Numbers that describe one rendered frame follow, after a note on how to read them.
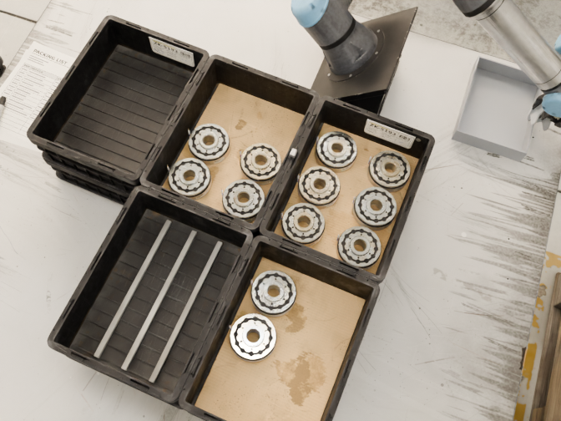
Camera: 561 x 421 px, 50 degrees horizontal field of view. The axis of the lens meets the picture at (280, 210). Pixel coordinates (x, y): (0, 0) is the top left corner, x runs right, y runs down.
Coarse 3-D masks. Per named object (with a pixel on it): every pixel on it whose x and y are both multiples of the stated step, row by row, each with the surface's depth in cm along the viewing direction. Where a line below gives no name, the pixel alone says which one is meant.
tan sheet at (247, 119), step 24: (216, 96) 159; (240, 96) 159; (216, 120) 156; (240, 120) 157; (264, 120) 157; (288, 120) 157; (240, 144) 154; (288, 144) 154; (216, 168) 151; (216, 192) 149; (264, 192) 149
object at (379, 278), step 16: (368, 112) 147; (400, 128) 146; (304, 144) 143; (432, 144) 144; (288, 176) 140; (416, 176) 141; (416, 192) 139; (272, 208) 138; (400, 224) 136; (288, 240) 134; (320, 256) 132; (368, 272) 131; (384, 272) 132
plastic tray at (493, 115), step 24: (480, 72) 180; (504, 72) 178; (480, 96) 177; (504, 96) 177; (528, 96) 177; (480, 120) 174; (504, 120) 174; (480, 144) 168; (504, 144) 171; (528, 144) 166
